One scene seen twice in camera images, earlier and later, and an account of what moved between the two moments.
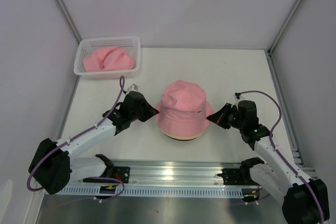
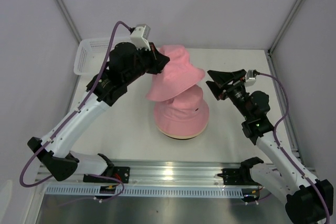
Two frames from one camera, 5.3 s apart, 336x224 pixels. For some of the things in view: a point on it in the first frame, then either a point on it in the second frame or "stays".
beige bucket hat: (183, 137) stays
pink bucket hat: (183, 110) stays
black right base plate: (238, 176) stays
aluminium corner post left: (61, 4) stays
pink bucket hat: (108, 59) → (178, 76)
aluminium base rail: (182, 173) stays
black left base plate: (121, 173) stays
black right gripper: (219, 117) → (222, 78)
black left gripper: (150, 112) → (158, 60)
